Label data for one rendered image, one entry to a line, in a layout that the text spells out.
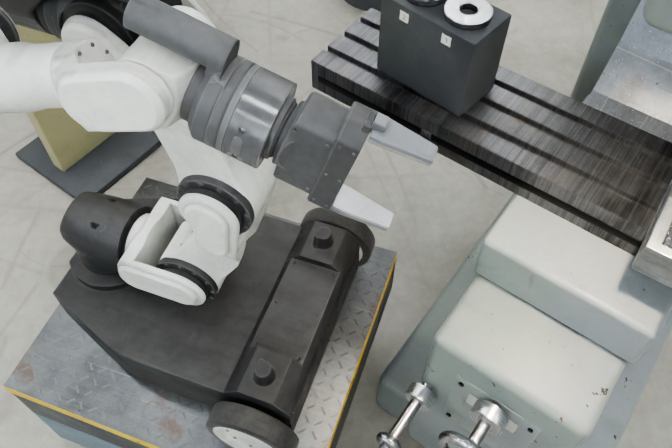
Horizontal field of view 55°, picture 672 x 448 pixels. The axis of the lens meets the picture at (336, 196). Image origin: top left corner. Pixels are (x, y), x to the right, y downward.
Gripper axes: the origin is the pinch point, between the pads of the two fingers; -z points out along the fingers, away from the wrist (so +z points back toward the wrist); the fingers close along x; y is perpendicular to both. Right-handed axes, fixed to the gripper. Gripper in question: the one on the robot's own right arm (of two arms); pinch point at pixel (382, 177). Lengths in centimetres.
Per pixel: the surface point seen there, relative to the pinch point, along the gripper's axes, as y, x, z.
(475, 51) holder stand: 60, -22, -10
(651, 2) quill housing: 49, 5, -26
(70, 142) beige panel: 98, -154, 93
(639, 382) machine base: 64, -93, -97
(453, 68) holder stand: 62, -28, -9
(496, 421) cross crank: 17, -62, -44
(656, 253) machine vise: 35, -24, -48
